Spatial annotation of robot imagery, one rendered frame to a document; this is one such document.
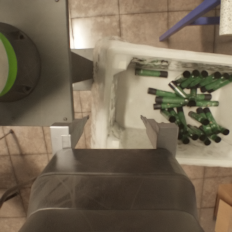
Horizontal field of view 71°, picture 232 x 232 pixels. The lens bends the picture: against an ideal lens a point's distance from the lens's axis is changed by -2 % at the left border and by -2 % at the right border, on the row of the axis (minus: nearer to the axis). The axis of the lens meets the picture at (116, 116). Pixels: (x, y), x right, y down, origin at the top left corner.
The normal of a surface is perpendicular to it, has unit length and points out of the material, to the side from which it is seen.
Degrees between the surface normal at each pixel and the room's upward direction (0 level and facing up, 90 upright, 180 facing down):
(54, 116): 0
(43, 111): 0
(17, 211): 0
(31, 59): 66
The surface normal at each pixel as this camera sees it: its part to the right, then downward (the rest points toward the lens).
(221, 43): 0.00, 0.25
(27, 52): 0.90, -0.14
